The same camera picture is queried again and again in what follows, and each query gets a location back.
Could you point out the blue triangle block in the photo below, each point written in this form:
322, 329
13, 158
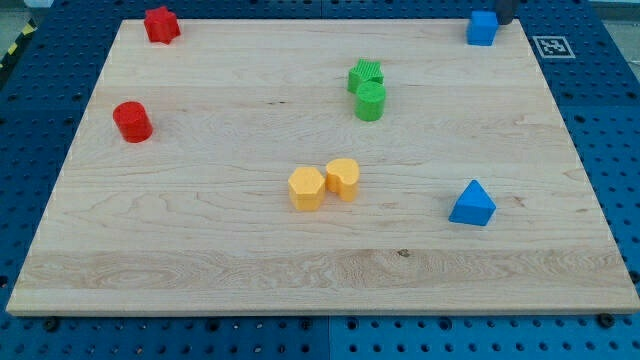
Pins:
474, 206

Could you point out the yellow hexagon block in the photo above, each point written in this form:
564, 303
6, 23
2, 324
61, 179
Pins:
306, 188

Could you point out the yellow heart block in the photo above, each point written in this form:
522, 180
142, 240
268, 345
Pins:
342, 178

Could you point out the light wooden board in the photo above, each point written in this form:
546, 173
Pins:
197, 220

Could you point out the green cylinder block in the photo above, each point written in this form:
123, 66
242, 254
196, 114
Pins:
370, 101

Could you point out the green star block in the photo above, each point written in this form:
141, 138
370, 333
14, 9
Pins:
364, 71

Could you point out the red cylinder block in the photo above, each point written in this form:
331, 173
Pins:
132, 121

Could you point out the red star block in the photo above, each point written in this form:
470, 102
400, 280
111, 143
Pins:
161, 25

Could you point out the blue cube block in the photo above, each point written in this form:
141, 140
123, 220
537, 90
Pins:
482, 27

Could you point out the black cylindrical robot tool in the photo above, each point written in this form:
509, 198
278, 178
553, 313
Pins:
505, 11

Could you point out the white fiducial marker tag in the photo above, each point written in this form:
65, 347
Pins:
553, 47

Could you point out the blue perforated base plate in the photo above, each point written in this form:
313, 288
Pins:
48, 81

